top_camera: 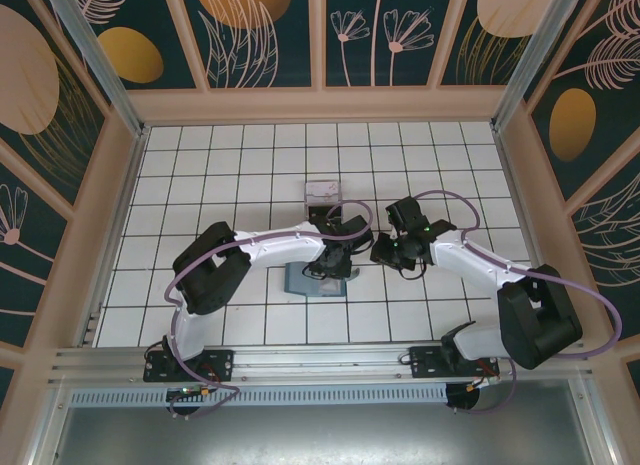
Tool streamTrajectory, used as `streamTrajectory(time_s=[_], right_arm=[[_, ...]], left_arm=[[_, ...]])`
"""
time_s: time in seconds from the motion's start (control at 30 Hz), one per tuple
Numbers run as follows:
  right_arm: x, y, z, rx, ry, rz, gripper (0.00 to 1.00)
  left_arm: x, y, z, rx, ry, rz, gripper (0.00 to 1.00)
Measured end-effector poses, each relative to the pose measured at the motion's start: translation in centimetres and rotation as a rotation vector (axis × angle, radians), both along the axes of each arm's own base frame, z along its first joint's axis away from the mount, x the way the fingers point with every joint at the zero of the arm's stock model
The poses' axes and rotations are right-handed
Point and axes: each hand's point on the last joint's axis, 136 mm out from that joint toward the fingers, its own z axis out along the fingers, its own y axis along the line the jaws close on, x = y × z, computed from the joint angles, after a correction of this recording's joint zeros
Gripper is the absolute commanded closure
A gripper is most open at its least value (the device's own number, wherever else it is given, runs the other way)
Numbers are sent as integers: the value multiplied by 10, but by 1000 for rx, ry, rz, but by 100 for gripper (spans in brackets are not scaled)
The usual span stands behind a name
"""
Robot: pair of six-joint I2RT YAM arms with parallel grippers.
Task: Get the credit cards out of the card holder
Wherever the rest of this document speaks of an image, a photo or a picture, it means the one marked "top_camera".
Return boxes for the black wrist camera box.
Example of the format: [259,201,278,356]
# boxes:
[342,213,375,245]
[386,196,427,232]

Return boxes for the orange disc fern wall panel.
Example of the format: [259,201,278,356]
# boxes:
[179,0,315,90]

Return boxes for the aluminium frame bar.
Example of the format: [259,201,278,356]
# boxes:
[27,382,71,465]
[574,367,617,465]

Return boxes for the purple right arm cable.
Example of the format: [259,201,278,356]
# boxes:
[412,189,626,416]

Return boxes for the orange oval feather wall panel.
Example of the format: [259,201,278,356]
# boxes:
[530,0,640,204]

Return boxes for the aluminium side rail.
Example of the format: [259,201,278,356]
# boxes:
[492,127,560,339]
[79,127,151,347]

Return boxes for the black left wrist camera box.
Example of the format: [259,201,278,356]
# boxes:
[342,213,375,245]

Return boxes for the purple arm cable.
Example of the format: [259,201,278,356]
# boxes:
[412,189,626,416]
[164,200,375,421]

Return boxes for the grey metal sheet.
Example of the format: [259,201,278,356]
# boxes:
[29,379,616,465]

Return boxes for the pink leaves wall panel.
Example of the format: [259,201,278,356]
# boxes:
[569,177,640,342]

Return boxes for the grey slotted cable tray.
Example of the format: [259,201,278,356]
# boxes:
[67,382,451,409]

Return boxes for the orange oval leaf wall panel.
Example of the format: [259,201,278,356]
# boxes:
[79,0,200,91]

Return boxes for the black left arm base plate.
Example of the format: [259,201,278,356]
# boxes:
[143,348,236,384]

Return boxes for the large pink disc wall panel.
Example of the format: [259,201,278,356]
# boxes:
[0,0,110,209]

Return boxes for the aluminium mounting rail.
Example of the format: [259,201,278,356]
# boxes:
[47,338,594,386]

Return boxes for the single flower leaf wall panel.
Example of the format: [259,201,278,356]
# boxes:
[0,137,70,347]

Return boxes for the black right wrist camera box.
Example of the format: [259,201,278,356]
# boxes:
[386,196,427,232]

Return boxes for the small green-lit circuit board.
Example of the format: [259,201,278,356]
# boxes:
[167,384,221,404]

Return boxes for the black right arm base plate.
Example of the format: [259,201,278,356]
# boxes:
[408,345,501,379]

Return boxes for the pink disc gold-lines wall panel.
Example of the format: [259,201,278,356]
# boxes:
[438,0,551,86]

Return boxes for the pink flowers wall panel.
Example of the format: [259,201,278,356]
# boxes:
[324,0,466,88]

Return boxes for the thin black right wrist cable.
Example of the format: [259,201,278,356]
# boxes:
[398,260,430,282]

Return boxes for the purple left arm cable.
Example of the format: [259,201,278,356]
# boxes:
[164,200,375,421]

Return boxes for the aluminium corner post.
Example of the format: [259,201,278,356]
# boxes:
[39,0,149,139]
[489,0,576,132]

